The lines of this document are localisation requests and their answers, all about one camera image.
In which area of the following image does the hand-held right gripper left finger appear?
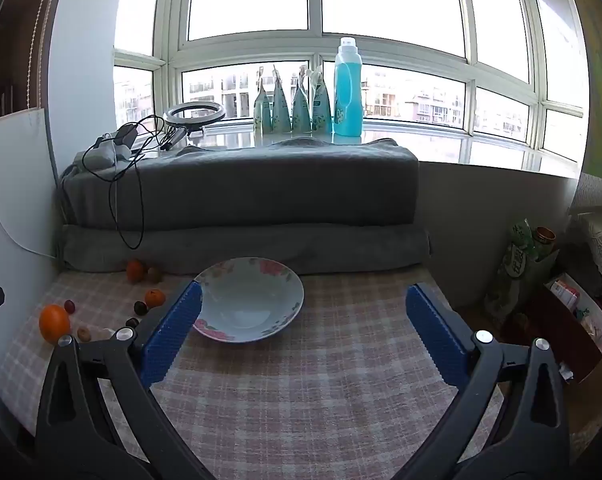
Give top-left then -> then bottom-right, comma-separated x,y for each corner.
35,280 -> 216,480

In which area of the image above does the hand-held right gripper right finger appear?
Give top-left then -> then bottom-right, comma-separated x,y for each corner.
393,281 -> 569,480

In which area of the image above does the large orange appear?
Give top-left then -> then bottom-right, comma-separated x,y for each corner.
39,304 -> 72,345

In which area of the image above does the floral white bowl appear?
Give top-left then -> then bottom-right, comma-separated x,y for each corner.
192,257 -> 305,344

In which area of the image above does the white board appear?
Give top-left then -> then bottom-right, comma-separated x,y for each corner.
0,107 -> 62,441

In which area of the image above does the brown cardboard box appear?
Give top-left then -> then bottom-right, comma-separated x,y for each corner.
501,250 -> 602,386

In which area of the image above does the green drink carton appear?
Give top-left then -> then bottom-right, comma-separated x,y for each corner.
486,219 -> 539,321

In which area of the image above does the rolled grey blanket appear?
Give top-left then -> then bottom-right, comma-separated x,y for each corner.
58,224 -> 432,276

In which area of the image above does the red and white packet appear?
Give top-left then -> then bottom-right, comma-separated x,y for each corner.
551,280 -> 582,306

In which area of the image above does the pink checked sheet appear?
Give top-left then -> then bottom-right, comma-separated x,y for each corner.
0,265 -> 506,466

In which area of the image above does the copper can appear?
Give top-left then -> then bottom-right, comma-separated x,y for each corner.
533,226 -> 556,261

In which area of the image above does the folded grey blanket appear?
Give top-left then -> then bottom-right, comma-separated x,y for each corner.
61,138 -> 420,233

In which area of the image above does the white charger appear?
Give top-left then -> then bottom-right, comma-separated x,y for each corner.
88,135 -> 134,171

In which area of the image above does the teal refill pouch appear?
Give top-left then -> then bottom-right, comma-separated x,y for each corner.
272,66 -> 292,134
308,67 -> 333,134
291,66 -> 312,133
254,66 -> 273,135

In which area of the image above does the blue detergent bottle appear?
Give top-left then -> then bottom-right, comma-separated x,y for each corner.
333,37 -> 364,137

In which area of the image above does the yellow-green curtain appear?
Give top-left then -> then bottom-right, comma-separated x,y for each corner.
561,0 -> 602,183

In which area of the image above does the thin white cable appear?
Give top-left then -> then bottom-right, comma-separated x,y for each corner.
0,165 -> 58,260

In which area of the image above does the black cable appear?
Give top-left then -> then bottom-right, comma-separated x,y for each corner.
82,115 -> 166,249

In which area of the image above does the black ring light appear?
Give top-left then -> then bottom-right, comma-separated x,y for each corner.
163,101 -> 226,137

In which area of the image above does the white bead cord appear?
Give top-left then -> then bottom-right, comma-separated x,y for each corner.
28,0 -> 64,111

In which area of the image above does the white window frame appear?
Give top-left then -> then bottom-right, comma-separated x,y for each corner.
113,0 -> 589,181

